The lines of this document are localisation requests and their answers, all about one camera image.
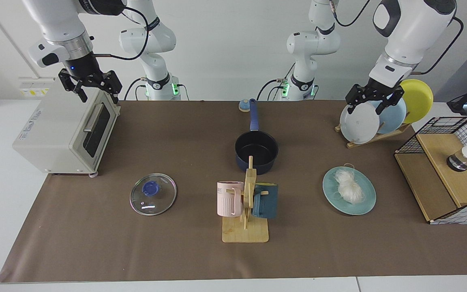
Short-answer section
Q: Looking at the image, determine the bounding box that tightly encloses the white vermicelli bundle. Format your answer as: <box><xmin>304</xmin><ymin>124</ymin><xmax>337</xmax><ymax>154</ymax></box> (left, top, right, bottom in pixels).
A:
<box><xmin>331</xmin><ymin>163</ymin><xmax>367</xmax><ymax>204</ymax></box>

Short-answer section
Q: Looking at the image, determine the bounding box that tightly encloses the glass lid with blue knob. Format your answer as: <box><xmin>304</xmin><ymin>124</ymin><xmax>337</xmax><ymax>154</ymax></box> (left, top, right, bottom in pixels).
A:
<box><xmin>130</xmin><ymin>173</ymin><xmax>177</xmax><ymax>216</ymax></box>

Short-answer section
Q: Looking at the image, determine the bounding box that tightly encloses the light blue round plate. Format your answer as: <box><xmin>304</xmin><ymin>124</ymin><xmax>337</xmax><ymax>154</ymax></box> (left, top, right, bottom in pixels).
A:
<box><xmin>373</xmin><ymin>95</ymin><xmax>407</xmax><ymax>134</ymax></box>

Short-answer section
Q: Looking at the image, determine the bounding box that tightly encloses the white round plate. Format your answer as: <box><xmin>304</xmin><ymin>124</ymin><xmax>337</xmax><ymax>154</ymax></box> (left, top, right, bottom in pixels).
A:
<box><xmin>340</xmin><ymin>101</ymin><xmax>381</xmax><ymax>144</ymax></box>

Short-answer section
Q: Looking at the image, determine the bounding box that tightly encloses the wooden plate rack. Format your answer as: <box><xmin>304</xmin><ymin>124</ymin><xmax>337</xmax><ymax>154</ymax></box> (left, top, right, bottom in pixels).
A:
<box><xmin>335</xmin><ymin>123</ymin><xmax>412</xmax><ymax>149</ymax></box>

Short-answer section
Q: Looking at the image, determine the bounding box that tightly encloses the yellow round plate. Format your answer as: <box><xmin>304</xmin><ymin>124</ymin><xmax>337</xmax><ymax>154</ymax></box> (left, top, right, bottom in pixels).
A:
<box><xmin>398</xmin><ymin>79</ymin><xmax>434</xmax><ymax>124</ymax></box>

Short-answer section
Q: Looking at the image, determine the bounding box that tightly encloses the teal round plate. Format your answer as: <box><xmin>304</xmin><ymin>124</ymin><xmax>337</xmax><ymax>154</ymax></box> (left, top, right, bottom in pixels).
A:
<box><xmin>323</xmin><ymin>166</ymin><xmax>377</xmax><ymax>216</ymax></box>

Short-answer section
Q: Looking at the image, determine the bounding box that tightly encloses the pale toaster oven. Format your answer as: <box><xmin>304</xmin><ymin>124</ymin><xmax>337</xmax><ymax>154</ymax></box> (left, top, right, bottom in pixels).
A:
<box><xmin>13</xmin><ymin>77</ymin><xmax>121</xmax><ymax>178</ymax></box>

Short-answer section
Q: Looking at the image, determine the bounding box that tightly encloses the dark teal cup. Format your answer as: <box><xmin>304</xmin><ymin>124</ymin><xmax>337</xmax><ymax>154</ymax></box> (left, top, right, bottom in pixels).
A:
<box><xmin>252</xmin><ymin>183</ymin><xmax>278</xmax><ymax>220</ymax></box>

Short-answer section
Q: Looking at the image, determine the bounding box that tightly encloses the brown table cloth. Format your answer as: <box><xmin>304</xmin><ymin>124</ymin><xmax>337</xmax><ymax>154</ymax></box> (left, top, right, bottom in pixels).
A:
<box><xmin>0</xmin><ymin>100</ymin><xmax>467</xmax><ymax>283</ymax></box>

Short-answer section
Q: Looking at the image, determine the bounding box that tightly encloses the pink ribbed cup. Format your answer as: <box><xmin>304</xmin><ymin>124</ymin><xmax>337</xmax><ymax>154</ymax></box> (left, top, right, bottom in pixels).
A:
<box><xmin>217</xmin><ymin>181</ymin><xmax>245</xmax><ymax>217</ymax></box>

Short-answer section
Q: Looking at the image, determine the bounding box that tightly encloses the wooden cup stand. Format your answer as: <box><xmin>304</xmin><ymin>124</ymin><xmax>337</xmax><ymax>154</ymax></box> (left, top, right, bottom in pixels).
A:
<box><xmin>222</xmin><ymin>156</ymin><xmax>269</xmax><ymax>243</ymax></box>

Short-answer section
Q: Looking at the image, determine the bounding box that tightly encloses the black base cable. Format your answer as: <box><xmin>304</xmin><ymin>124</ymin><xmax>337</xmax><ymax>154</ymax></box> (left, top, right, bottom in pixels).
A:
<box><xmin>257</xmin><ymin>79</ymin><xmax>286</xmax><ymax>101</ymax></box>
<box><xmin>124</xmin><ymin>78</ymin><xmax>148</xmax><ymax>101</ymax></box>

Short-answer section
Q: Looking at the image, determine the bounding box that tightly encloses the white wall socket panel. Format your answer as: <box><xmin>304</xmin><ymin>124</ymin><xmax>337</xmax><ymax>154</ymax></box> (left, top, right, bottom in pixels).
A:
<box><xmin>18</xmin><ymin>77</ymin><xmax>62</xmax><ymax>98</ymax></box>

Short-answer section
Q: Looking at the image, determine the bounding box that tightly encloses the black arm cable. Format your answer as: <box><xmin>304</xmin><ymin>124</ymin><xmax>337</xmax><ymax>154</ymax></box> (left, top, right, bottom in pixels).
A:
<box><xmin>91</xmin><ymin>5</ymin><xmax>151</xmax><ymax>61</ymax></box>
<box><xmin>329</xmin><ymin>0</ymin><xmax>465</xmax><ymax>75</ymax></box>

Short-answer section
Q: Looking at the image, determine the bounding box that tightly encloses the wire basket with wooden floor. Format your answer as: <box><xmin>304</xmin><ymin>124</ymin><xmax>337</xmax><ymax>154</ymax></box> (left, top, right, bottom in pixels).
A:
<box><xmin>394</xmin><ymin>116</ymin><xmax>467</xmax><ymax>225</ymax></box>

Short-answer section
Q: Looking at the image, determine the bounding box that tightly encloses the black pot with blue handle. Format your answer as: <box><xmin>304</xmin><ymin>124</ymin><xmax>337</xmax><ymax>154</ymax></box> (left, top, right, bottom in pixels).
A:
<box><xmin>235</xmin><ymin>99</ymin><xmax>279</xmax><ymax>176</ymax></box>

